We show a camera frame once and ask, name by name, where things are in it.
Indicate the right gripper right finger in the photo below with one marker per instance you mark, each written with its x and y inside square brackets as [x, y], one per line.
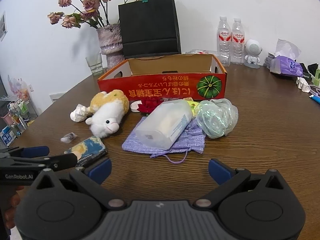
[229, 181]

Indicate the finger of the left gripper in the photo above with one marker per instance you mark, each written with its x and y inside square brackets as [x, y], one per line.
[25, 152]
[59, 162]

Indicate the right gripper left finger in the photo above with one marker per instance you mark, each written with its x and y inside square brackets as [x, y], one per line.
[89, 180]

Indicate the blue printed card pack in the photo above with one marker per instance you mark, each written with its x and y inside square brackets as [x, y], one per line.
[88, 151]

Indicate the purple knit drawstring pouch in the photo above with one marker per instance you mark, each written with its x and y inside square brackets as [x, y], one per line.
[191, 139]

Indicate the iridescent plastic bag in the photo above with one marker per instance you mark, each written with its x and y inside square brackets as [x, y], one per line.
[216, 117]

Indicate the white and tan plush toy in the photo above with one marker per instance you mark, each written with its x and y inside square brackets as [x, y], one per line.
[108, 109]

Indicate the translucent plastic container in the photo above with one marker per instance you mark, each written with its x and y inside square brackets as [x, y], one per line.
[165, 124]

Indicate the red fabric rose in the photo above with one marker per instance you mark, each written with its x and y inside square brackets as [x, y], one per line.
[148, 105]

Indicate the person's left hand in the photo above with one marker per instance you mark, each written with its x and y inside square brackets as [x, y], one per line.
[11, 199]

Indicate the small clear candy wrapper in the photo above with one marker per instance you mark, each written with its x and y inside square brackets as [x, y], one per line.
[68, 138]

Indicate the crumpled white tissue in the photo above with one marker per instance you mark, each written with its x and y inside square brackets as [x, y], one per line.
[80, 113]

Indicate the white round cap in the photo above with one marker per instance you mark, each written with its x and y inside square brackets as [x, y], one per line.
[135, 106]

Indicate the green tissue packet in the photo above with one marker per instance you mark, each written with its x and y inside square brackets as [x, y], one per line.
[193, 104]

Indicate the clear drinking glass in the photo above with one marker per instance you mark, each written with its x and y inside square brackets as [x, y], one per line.
[95, 64]

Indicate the red cardboard pumpkin box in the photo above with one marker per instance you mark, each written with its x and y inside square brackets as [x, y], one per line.
[196, 76]

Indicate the blue pen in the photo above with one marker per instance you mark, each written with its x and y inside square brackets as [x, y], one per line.
[315, 98]

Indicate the purple tissue pack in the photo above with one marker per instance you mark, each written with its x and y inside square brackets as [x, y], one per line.
[283, 61]

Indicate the right clear water bottle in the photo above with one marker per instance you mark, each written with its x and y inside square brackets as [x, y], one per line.
[238, 42]

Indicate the clear water bottle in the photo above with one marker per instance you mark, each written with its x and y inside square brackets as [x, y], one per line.
[224, 41]
[238, 42]

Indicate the purple ceramic vase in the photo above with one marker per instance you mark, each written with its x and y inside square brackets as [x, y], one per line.
[111, 44]

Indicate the white robot figurine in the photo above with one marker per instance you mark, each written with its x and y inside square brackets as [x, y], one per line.
[253, 50]

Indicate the left clear water bottle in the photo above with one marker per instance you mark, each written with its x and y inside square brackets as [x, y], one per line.
[224, 41]

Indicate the dried pink flower bouquet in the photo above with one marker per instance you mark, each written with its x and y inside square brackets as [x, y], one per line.
[92, 12]

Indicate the black paper shopping bag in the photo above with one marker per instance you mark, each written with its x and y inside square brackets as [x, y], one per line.
[149, 28]

